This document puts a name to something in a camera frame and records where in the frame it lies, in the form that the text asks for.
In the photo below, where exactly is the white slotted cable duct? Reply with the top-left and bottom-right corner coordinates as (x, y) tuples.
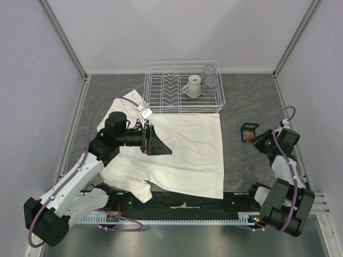
(76, 212), (256, 226)

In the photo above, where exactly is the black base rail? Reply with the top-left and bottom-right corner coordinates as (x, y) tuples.
(105, 191), (260, 214)

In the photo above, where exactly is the small black frame stand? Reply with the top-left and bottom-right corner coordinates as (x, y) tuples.
(240, 123), (259, 142)

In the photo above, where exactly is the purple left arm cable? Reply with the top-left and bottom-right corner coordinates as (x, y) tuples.
(28, 96), (144, 247)

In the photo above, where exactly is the clear plastic cup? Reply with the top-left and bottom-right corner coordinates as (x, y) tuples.
(202, 65), (216, 78)
(203, 76), (218, 93)

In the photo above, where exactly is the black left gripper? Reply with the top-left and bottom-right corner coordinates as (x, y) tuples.
(117, 124), (172, 155)

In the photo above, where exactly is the far clear plastic cup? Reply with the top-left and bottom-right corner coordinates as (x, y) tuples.
(202, 65), (216, 78)

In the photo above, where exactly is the white t-shirt with flower print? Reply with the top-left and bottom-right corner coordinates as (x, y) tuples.
(96, 89), (226, 203)

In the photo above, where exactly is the white ceramic mug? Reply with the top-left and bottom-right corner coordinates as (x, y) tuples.
(181, 74), (202, 98)

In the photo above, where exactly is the white wire dish rack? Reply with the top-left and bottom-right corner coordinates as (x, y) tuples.
(143, 61), (226, 113)

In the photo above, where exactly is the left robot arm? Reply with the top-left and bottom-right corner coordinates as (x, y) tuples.
(24, 108), (172, 248)

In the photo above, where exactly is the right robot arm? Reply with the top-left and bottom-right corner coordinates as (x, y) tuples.
(245, 128), (315, 237)

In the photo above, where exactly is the near clear plastic cup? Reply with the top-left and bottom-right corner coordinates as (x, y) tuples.
(203, 76), (218, 93)

